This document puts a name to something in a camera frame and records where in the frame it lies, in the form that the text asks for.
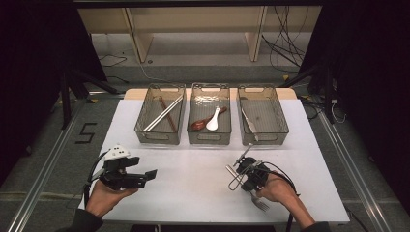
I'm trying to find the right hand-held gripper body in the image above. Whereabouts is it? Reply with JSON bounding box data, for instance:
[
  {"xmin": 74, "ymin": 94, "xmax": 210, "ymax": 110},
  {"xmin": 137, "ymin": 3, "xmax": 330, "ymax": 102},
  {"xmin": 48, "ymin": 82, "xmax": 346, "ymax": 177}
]
[{"xmin": 232, "ymin": 143, "xmax": 271, "ymax": 192}]

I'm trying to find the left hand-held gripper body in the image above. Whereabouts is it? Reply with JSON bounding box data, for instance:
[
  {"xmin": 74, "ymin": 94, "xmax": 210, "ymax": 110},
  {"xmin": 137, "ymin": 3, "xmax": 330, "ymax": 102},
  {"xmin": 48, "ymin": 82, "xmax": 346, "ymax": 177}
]
[{"xmin": 100, "ymin": 144, "xmax": 148, "ymax": 191}]

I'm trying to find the metal fork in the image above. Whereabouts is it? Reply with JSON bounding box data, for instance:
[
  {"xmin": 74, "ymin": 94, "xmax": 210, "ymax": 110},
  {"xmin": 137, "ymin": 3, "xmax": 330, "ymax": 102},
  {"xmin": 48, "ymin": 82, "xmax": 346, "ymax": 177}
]
[{"xmin": 224, "ymin": 164, "xmax": 272, "ymax": 213}]

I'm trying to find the clear grey plastic bin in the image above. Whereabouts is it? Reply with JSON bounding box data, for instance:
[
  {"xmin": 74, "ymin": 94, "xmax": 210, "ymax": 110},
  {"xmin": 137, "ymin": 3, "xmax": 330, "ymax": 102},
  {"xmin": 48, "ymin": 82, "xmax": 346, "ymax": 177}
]
[
  {"xmin": 133, "ymin": 82, "xmax": 188, "ymax": 146},
  {"xmin": 187, "ymin": 82, "xmax": 232, "ymax": 146},
  {"xmin": 236, "ymin": 84, "xmax": 290, "ymax": 146}
]

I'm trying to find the white chopstick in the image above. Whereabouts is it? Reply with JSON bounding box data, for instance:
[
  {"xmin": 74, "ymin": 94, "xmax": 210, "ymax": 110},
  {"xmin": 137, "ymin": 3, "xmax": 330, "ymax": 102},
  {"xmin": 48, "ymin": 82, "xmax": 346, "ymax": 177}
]
[
  {"xmin": 142, "ymin": 95, "xmax": 182, "ymax": 132},
  {"xmin": 144, "ymin": 96, "xmax": 184, "ymax": 133}
]

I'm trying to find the brown chopstick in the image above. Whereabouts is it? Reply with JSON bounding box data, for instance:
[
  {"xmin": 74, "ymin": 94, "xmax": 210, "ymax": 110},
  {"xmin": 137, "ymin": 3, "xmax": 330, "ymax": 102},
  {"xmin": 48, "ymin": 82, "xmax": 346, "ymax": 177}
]
[
  {"xmin": 158, "ymin": 97, "xmax": 176, "ymax": 133},
  {"xmin": 160, "ymin": 96, "xmax": 179, "ymax": 133}
]

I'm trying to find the metal knife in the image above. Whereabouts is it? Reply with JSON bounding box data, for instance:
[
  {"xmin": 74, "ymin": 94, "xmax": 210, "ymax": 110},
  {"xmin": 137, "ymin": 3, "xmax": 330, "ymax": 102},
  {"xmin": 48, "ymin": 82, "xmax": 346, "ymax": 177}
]
[{"xmin": 241, "ymin": 107, "xmax": 260, "ymax": 142}]

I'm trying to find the brown wooden spoon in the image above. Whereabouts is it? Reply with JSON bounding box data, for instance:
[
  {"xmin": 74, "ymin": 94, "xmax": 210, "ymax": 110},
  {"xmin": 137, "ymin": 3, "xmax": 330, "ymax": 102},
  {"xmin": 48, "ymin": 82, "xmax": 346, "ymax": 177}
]
[{"xmin": 190, "ymin": 106, "xmax": 228, "ymax": 131}]

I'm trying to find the white ceramic spoon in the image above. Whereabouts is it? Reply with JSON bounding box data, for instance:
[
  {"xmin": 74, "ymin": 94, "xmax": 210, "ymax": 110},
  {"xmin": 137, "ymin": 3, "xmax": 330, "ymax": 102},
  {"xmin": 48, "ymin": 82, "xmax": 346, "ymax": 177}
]
[{"xmin": 205, "ymin": 106, "xmax": 222, "ymax": 132}]

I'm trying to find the person's right hand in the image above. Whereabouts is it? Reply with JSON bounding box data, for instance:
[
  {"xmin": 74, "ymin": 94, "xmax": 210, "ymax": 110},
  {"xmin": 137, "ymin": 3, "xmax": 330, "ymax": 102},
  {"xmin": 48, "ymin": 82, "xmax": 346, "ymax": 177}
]
[{"xmin": 256, "ymin": 173, "xmax": 300, "ymax": 205}]

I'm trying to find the person's left hand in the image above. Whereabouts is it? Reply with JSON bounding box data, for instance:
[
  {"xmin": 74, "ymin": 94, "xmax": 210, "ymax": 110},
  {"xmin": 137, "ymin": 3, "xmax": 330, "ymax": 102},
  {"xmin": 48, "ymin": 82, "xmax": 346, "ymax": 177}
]
[{"xmin": 85, "ymin": 181, "xmax": 139, "ymax": 218}]

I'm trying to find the white table cover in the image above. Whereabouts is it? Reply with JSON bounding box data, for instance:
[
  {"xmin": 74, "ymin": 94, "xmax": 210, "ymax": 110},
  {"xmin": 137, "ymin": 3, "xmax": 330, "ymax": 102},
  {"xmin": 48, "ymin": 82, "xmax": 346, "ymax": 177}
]
[{"xmin": 73, "ymin": 99, "xmax": 351, "ymax": 225}]

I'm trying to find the black tripod stand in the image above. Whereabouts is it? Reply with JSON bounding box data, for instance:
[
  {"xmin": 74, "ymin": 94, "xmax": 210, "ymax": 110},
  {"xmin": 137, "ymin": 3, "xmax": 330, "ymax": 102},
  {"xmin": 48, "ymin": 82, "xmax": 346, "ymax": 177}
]
[
  {"xmin": 59, "ymin": 69, "xmax": 120, "ymax": 130},
  {"xmin": 278, "ymin": 61, "xmax": 337, "ymax": 125}
]

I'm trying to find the black curtain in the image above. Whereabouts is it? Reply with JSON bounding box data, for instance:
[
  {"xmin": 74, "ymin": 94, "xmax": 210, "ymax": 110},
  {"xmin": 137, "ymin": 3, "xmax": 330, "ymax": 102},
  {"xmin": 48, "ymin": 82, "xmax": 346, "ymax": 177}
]
[
  {"xmin": 299, "ymin": 0, "xmax": 410, "ymax": 214},
  {"xmin": 0, "ymin": 0, "xmax": 109, "ymax": 185}
]

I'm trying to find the light wooden desk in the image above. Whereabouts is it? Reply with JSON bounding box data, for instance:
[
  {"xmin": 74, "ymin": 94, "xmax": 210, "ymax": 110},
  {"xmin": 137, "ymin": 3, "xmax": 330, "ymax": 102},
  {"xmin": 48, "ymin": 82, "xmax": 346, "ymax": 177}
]
[{"xmin": 76, "ymin": 5, "xmax": 323, "ymax": 64}]

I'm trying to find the black overhead bar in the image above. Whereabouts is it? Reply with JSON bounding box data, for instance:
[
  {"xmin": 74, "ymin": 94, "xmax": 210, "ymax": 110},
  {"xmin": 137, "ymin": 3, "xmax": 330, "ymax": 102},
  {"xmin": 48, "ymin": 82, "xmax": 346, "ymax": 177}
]
[{"xmin": 72, "ymin": 0, "xmax": 325, "ymax": 8}]

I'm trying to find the right hand-held gripper cable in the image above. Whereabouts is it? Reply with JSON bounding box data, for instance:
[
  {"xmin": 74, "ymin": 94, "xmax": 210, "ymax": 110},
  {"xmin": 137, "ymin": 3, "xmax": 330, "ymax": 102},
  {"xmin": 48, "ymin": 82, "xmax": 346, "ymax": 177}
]
[{"xmin": 227, "ymin": 159, "xmax": 301, "ymax": 232}]

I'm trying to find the hand-held gripper cable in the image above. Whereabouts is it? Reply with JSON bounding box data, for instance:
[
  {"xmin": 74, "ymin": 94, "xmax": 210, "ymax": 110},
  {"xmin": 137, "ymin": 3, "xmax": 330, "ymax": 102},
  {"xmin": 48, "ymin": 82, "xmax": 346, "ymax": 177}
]
[
  {"xmin": 227, "ymin": 159, "xmax": 301, "ymax": 232},
  {"xmin": 82, "ymin": 151, "xmax": 109, "ymax": 207}
]

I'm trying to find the left hand-held gripper cable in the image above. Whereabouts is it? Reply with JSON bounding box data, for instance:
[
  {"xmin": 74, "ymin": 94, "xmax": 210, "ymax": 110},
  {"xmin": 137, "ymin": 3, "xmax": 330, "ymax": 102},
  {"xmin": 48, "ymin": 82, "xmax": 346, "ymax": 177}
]
[{"xmin": 82, "ymin": 151, "xmax": 109, "ymax": 207}]

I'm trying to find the metal floor rail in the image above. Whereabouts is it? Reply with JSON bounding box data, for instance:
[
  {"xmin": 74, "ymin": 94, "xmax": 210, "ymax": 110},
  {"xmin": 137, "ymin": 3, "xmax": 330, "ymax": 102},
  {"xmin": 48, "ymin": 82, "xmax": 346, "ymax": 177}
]
[
  {"xmin": 6, "ymin": 96, "xmax": 95, "ymax": 232},
  {"xmin": 317, "ymin": 110, "xmax": 393, "ymax": 232}
]

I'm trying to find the white floor cable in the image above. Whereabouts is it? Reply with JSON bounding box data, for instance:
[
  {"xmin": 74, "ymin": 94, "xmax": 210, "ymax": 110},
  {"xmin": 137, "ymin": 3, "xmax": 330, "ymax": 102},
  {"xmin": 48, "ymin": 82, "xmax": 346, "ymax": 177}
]
[{"xmin": 124, "ymin": 47, "xmax": 168, "ymax": 83}]

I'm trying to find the white plug with cable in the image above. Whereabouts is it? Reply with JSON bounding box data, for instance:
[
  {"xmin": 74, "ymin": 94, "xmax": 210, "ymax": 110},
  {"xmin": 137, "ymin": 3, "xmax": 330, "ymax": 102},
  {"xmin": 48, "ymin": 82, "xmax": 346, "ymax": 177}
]
[{"xmin": 330, "ymin": 99, "xmax": 347, "ymax": 124}]

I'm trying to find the black floor cable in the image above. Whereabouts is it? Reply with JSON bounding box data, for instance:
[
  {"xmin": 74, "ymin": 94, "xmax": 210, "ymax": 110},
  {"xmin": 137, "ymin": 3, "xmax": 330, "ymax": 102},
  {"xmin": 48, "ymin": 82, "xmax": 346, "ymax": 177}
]
[{"xmin": 98, "ymin": 53, "xmax": 130, "ymax": 85}]

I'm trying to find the black cable bundle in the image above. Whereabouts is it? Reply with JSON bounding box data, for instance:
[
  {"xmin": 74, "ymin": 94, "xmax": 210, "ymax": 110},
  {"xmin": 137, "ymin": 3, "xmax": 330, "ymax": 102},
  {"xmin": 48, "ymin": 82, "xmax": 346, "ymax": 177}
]
[{"xmin": 260, "ymin": 5, "xmax": 310, "ymax": 73}]

